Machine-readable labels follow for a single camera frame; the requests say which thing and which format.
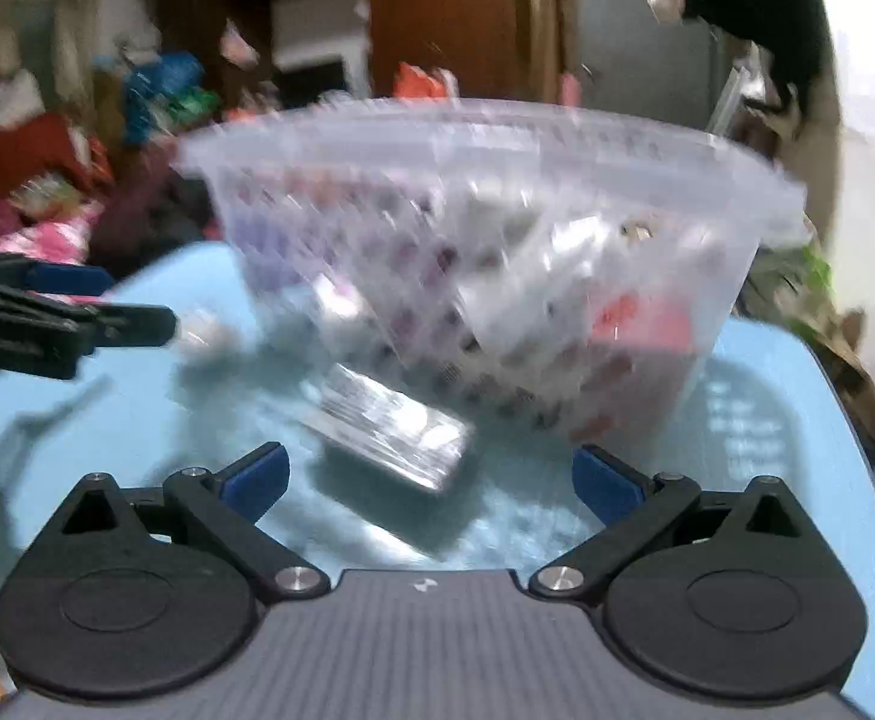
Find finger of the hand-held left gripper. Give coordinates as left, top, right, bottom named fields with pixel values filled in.
left=0, top=251, right=115, bottom=302
left=0, top=281, right=178, bottom=382

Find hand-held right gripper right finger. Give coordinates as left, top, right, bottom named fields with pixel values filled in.
left=529, top=444, right=821, bottom=605

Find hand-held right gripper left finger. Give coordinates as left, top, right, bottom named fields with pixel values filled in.
left=58, top=442, right=331, bottom=605

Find small white packet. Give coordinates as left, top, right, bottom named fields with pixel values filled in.
left=173, top=307, right=239, bottom=367

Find silver foil packet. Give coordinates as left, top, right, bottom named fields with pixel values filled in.
left=298, top=361, right=480, bottom=494

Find red packet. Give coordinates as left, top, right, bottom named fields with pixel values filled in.
left=591, top=292, right=694, bottom=353

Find clear plastic basket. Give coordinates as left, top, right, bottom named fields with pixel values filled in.
left=173, top=96, right=810, bottom=455

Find pink printed blanket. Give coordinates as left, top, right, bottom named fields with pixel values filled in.
left=0, top=199, right=104, bottom=267

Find red cloth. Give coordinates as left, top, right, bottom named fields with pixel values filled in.
left=0, top=112, right=112, bottom=241

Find blue plastic bag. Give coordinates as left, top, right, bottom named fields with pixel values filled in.
left=121, top=52, right=217, bottom=147

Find beige curtain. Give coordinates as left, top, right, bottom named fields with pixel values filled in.
left=13, top=0, right=101, bottom=121

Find green plastic bag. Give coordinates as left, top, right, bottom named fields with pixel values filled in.
left=738, top=236, right=836, bottom=331

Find pink hanging plastic bag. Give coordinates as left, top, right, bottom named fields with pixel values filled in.
left=218, top=19, right=260, bottom=68

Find orange plastic bag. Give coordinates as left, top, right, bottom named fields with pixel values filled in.
left=394, top=61, right=460, bottom=100

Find metal folding rack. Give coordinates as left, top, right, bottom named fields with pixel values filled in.
left=703, top=64, right=765, bottom=140

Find brown wooden wardrobe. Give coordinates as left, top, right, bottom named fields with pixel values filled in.
left=137, top=0, right=536, bottom=102

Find grey door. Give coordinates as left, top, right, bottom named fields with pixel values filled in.
left=576, top=0, right=731, bottom=136

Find wooden sticks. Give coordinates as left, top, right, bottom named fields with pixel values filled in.
left=516, top=0, right=581, bottom=102

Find black hanging garment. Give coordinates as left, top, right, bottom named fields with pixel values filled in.
left=681, top=0, right=829, bottom=140

